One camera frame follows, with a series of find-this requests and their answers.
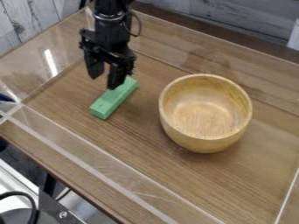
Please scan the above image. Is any black cable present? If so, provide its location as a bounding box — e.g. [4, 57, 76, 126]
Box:
[0, 190, 40, 224]

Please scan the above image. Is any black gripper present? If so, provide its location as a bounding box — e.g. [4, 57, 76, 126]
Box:
[79, 12, 137, 90]

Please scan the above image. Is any green rectangular block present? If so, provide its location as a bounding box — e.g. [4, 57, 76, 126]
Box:
[90, 77, 139, 120]

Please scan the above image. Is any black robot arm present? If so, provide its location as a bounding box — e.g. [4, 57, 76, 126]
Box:
[79, 0, 137, 90]

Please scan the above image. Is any light wooden bowl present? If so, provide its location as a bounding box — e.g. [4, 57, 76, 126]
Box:
[159, 73, 253, 153]

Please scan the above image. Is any black table leg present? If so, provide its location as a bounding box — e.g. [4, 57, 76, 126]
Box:
[43, 174, 58, 197]

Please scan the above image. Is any clear acrylic tray enclosure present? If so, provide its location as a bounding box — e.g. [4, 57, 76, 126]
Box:
[0, 6, 299, 224]

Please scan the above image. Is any black metal bracket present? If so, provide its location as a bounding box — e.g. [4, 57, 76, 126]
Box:
[38, 191, 87, 224]

